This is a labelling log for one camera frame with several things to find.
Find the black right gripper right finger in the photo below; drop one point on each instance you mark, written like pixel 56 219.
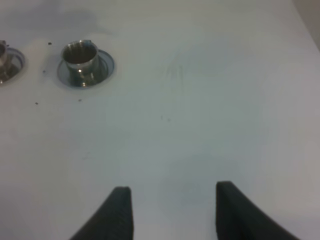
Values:
pixel 237 218

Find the steel cup saucer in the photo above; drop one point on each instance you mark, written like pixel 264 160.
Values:
pixel 16 65
pixel 103 73

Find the right steel teacup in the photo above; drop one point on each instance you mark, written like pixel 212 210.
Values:
pixel 81 57

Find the steel teacup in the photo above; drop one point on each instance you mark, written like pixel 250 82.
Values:
pixel 3 57
pixel 81 57

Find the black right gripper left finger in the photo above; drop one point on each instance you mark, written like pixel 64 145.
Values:
pixel 114 219

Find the left steel cup saucer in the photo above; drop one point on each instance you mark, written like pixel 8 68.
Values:
pixel 16 65

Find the right steel cup saucer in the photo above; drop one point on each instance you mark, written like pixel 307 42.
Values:
pixel 103 73

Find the left steel teacup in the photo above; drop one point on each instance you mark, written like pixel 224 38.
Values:
pixel 3 57

